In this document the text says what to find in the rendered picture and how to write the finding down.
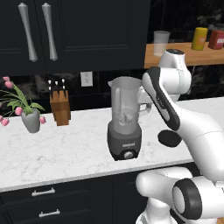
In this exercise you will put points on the white wall socket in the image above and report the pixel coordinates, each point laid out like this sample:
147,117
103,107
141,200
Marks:
86,79

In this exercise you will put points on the wide black cupboard door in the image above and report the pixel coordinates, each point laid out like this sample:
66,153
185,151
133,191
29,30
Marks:
96,32

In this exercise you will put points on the wooden wall shelf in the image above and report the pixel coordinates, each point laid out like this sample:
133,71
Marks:
201,56

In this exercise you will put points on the black blender lid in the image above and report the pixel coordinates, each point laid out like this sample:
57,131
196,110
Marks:
168,139

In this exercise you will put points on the black drawer front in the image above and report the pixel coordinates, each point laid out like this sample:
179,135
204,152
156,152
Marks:
70,191
75,211

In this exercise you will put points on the pink tulip plant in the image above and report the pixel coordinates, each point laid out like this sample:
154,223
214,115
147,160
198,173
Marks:
20,100

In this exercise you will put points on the grey flower vase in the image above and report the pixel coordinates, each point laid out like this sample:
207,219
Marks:
31,121

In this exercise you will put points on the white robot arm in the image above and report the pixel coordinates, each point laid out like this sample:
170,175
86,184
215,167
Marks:
201,137

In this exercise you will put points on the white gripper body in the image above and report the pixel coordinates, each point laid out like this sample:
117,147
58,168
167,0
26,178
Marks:
145,94

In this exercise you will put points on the grey blender with clear jar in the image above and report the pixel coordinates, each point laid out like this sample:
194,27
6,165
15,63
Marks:
124,137

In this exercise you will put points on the wooden knife block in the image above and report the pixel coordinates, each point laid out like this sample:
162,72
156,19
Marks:
60,109

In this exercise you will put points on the clear drinking glass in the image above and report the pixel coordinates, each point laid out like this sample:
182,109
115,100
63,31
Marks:
161,43

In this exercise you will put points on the yellow jar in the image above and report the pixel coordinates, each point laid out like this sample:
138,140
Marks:
199,38

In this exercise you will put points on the narrow black cupboard door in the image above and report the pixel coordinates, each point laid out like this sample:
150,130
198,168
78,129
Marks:
11,35

